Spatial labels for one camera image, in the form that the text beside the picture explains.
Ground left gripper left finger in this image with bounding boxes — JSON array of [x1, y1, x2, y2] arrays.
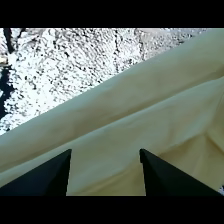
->
[[0, 148, 73, 197]]

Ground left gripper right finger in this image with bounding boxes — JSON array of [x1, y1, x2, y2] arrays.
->
[[139, 148, 223, 197]]

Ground cream shirt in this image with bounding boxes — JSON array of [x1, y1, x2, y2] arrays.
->
[[0, 28, 224, 197]]

